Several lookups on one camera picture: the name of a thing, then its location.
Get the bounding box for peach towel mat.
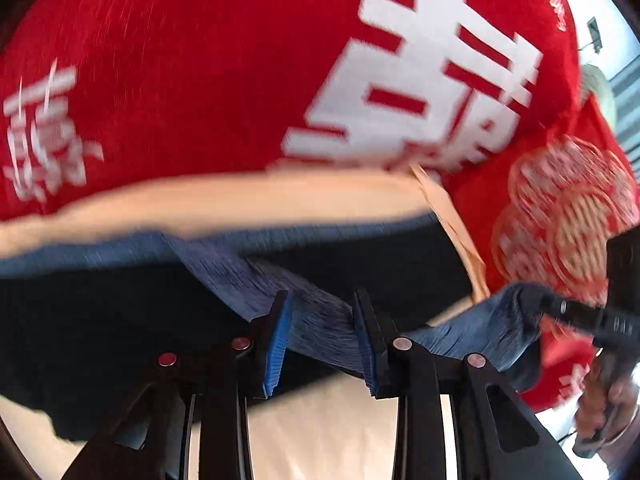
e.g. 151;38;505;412
0;164;492;480

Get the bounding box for black pants blue waistband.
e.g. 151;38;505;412
1;214;544;441

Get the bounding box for red cloth white characters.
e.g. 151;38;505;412
0;0;640;413

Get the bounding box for person's right hand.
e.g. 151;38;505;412
574;350;639;441

